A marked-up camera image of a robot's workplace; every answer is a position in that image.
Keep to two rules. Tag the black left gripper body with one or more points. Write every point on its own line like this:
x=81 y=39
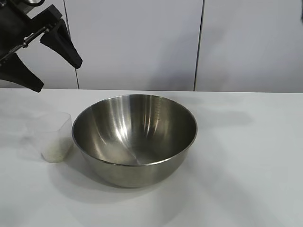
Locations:
x=11 y=21

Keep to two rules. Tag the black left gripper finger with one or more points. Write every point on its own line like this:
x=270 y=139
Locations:
x=64 y=46
x=16 y=73

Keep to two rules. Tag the clear plastic measuring cup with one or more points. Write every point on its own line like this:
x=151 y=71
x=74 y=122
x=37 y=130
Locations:
x=59 y=127

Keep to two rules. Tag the white uncooked rice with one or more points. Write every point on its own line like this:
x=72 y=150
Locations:
x=55 y=153

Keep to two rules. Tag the stainless steel mixing bowl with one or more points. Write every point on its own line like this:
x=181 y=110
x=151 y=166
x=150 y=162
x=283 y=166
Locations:
x=123 y=132

